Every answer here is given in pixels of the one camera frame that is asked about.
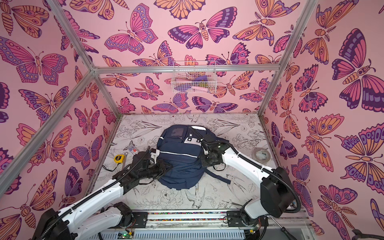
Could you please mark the black handled screwdriver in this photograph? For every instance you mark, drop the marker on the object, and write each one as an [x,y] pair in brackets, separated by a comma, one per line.
[283,229]

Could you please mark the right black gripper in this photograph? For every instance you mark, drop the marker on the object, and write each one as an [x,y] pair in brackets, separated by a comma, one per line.
[208,156]

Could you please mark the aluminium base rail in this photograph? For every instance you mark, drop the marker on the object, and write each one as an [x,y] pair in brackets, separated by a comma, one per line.
[219,224]

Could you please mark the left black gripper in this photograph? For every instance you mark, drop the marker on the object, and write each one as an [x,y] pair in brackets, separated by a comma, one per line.
[157,169]

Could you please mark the yellow tape measure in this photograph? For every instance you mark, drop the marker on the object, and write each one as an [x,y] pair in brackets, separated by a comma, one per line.
[119,159]

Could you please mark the white wire wall basket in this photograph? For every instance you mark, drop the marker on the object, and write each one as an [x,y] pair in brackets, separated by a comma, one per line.
[194,77]

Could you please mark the navy blue student backpack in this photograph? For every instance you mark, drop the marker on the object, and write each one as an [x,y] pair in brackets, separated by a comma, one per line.
[180,146]

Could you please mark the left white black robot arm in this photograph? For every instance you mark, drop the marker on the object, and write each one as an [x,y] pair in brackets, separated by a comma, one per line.
[97,211]

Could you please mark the silver wrench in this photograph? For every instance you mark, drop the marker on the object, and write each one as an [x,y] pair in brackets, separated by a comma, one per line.
[123,164]

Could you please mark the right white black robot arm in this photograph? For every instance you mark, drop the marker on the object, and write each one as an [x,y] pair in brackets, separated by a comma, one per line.
[277,194]

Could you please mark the clear tape roll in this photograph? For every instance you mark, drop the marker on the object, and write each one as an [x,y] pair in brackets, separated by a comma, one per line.
[261,155]

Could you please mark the id card badge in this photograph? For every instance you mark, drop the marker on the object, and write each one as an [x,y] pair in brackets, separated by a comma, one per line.
[131,149]

